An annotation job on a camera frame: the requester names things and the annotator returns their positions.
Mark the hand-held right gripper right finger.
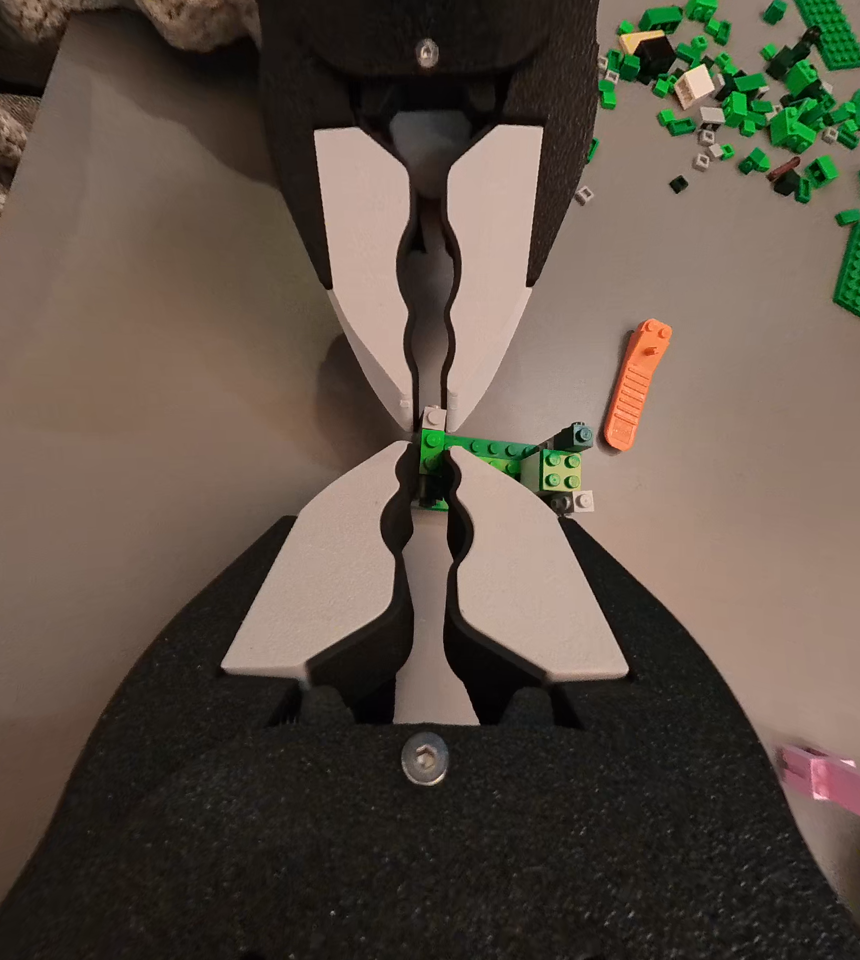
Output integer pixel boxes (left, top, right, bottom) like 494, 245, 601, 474
445, 446, 631, 689

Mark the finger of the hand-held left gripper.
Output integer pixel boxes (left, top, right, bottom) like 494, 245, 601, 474
313, 126, 422, 432
439, 123, 548, 427

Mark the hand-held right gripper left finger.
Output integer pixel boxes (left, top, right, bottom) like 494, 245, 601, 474
220, 441, 416, 687

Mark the green grey lego build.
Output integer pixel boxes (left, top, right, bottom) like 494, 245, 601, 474
413, 405, 596, 519

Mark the pile of green lego bricks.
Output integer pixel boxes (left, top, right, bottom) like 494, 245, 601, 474
586, 0, 860, 226

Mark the person's left forearm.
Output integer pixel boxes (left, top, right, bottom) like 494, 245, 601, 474
126, 0, 264, 55

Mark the black lego tile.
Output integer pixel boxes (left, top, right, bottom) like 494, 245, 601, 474
636, 33, 678, 76

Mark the white lego brick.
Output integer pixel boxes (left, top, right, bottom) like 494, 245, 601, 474
674, 64, 716, 107

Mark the pink lego pig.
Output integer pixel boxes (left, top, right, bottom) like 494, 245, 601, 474
777, 744, 860, 835

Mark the orange brick separator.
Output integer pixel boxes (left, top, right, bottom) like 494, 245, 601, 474
603, 318, 674, 454

